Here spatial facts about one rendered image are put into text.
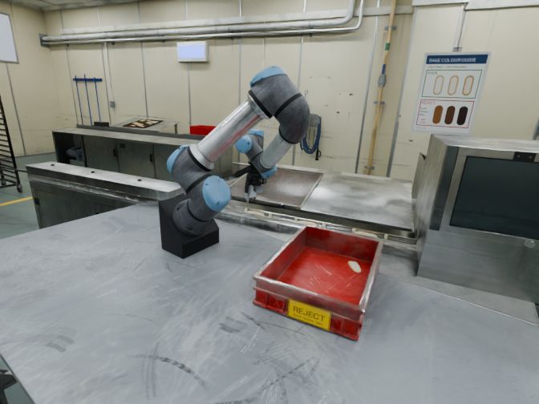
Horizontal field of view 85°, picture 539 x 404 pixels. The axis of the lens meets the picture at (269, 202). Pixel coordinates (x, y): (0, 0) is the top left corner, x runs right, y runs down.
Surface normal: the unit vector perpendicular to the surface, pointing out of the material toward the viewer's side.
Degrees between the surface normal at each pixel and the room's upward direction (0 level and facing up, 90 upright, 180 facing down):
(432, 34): 90
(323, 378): 0
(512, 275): 89
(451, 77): 90
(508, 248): 91
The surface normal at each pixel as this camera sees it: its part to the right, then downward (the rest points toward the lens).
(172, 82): -0.39, 0.27
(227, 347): 0.04, -0.95
